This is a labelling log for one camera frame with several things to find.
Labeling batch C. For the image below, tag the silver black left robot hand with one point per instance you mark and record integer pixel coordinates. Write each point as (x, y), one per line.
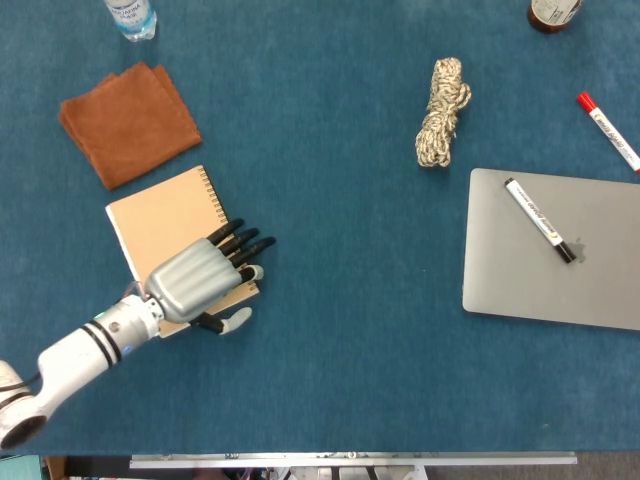
(195, 275)

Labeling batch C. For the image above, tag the kraft cover spiral notebook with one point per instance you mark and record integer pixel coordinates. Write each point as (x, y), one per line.
(160, 215)

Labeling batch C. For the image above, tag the closed grey laptop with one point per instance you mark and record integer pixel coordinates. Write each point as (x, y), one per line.
(515, 280)

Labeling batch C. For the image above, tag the blue felt table cover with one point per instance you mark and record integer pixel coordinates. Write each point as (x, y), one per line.
(350, 250)

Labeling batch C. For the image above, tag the folded brown cloth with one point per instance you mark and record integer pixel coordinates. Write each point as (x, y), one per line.
(130, 125)

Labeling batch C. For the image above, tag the clear plastic water bottle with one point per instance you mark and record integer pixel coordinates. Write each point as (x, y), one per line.
(131, 20)

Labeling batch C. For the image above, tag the teal box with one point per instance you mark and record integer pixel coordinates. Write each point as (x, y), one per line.
(17, 469)

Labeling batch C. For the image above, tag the black cap whiteboard marker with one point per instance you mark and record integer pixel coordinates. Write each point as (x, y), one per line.
(537, 217)

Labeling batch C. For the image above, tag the red cap whiteboard marker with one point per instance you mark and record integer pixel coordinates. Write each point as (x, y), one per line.
(607, 127)

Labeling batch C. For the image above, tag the amber tea drink bottle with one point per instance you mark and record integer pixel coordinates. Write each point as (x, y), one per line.
(550, 17)

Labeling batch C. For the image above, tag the aluminium table edge rail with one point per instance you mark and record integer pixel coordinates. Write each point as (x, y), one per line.
(350, 459)

